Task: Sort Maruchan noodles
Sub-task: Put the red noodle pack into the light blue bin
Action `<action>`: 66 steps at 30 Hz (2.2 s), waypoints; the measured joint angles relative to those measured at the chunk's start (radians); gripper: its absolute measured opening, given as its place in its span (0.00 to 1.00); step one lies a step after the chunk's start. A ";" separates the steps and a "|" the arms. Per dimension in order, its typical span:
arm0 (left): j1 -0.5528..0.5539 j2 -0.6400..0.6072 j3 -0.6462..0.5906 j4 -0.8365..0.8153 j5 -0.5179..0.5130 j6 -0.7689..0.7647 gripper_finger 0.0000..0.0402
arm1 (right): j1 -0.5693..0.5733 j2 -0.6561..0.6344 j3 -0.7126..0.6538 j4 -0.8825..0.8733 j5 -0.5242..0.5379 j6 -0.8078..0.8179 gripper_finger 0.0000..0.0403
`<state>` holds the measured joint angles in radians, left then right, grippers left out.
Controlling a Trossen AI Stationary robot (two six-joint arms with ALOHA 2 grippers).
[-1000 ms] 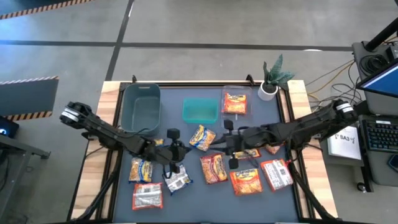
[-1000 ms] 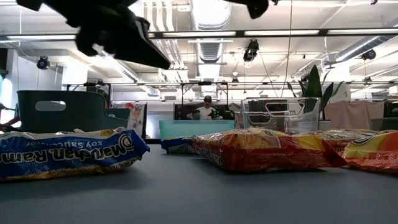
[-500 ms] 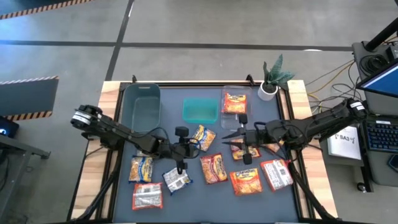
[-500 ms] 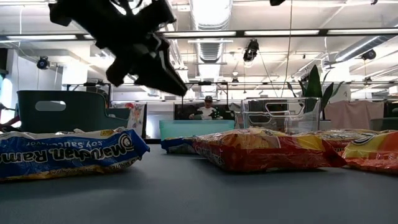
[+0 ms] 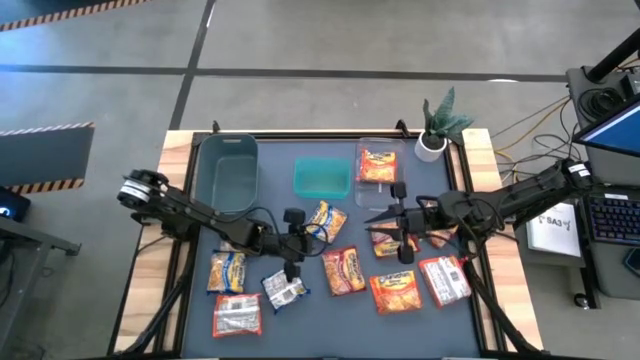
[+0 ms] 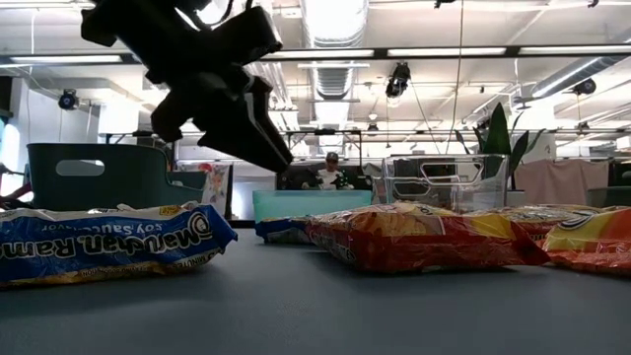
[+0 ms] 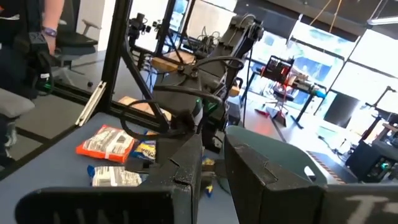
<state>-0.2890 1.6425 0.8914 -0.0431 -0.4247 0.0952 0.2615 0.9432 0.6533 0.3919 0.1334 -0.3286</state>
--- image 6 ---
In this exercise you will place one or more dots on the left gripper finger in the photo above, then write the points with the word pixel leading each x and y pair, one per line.
pixel 246 128
pixel 175 116

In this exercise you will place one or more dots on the blue ramen noodle packet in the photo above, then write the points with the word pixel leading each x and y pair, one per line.
pixel 281 232
pixel 98 246

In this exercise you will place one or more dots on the red ramen noodle packet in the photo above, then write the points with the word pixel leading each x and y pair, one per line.
pixel 532 214
pixel 419 241

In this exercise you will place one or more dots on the orange ramen noodle packet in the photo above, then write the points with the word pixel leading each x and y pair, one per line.
pixel 591 241

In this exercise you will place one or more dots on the floral print banner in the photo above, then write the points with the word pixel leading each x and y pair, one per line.
pixel 217 190

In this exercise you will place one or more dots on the small teal plastic bin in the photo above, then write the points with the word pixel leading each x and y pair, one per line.
pixel 305 202

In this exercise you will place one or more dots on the person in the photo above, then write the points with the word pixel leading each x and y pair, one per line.
pixel 331 178

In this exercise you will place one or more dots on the black ceiling spotlight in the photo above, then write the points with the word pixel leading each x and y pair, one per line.
pixel 397 81
pixel 585 86
pixel 68 100

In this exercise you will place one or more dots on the clear plastic bin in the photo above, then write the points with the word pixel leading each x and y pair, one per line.
pixel 446 194

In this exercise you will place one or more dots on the potted snake plant white pot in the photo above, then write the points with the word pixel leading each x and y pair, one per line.
pixel 498 133

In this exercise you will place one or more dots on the black linear light fixture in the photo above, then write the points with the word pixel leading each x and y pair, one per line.
pixel 512 50

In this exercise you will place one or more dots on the pink cloth cover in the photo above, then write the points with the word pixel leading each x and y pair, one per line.
pixel 562 180

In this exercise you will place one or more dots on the background grey storage bin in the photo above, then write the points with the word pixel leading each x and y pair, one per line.
pixel 606 197

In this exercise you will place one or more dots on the black workstation frame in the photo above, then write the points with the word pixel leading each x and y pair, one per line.
pixel 324 131
pixel 143 133

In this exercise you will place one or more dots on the silver ventilation duct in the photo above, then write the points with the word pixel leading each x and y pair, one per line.
pixel 335 81
pixel 562 79

